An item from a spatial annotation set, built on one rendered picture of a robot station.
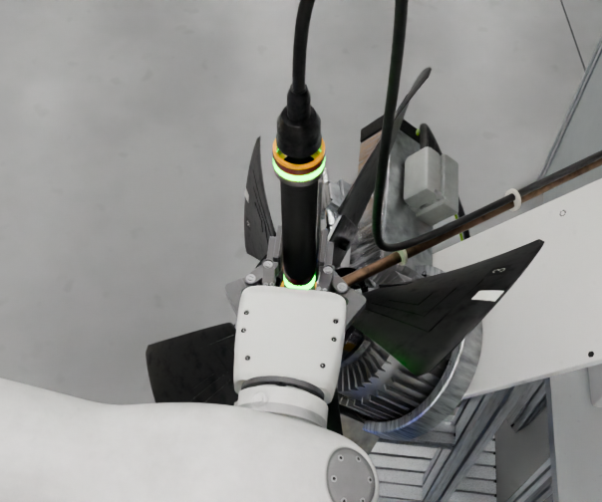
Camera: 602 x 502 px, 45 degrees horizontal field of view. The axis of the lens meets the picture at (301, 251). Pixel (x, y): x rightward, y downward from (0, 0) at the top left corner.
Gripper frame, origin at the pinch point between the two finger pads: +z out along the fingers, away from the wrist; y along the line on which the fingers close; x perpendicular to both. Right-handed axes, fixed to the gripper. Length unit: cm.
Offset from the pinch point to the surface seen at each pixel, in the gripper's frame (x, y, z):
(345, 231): -22.9, 4.2, 17.8
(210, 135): -148, -49, 137
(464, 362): -31.3, 22.2, 3.7
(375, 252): -33.3, 9.0, 21.3
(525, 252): -5.1, 23.8, 5.5
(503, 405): -58, 34, 8
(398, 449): -139, 24, 24
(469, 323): -2.2, 17.2, -5.1
